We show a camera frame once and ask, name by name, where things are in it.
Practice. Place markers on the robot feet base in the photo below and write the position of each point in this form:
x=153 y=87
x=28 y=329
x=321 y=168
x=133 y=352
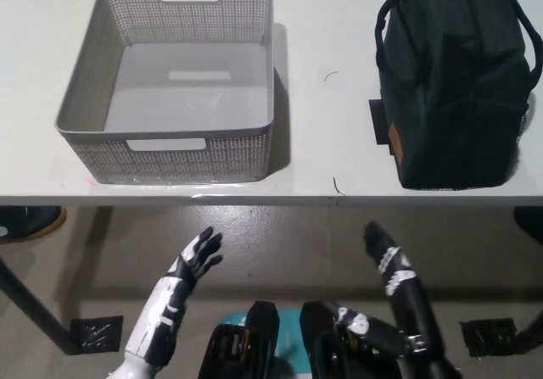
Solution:
x=290 y=336

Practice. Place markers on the black shoe with brown sole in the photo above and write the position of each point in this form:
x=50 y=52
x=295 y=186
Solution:
x=29 y=224

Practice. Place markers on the black left robot body block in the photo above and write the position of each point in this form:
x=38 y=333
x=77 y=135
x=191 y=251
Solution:
x=259 y=332

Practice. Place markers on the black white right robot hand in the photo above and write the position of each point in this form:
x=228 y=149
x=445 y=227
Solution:
x=407 y=294

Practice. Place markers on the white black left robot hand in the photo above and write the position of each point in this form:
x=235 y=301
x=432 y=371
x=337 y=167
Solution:
x=178 y=277

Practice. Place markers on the dark grey metal table leg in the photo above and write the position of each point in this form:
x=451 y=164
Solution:
x=38 y=307
x=532 y=328

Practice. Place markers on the black tape patch on table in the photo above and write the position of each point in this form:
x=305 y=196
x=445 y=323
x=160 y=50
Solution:
x=379 y=120

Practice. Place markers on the clear tape strip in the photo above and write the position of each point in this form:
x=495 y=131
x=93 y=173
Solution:
x=191 y=184

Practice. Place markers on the dark green lunch bag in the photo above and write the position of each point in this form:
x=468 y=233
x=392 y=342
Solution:
x=454 y=82

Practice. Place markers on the grey perforated plastic basket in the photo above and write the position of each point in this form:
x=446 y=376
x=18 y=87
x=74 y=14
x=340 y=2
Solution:
x=178 y=158

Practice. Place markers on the dark rounded object under table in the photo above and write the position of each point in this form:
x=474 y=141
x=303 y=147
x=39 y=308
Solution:
x=530 y=222

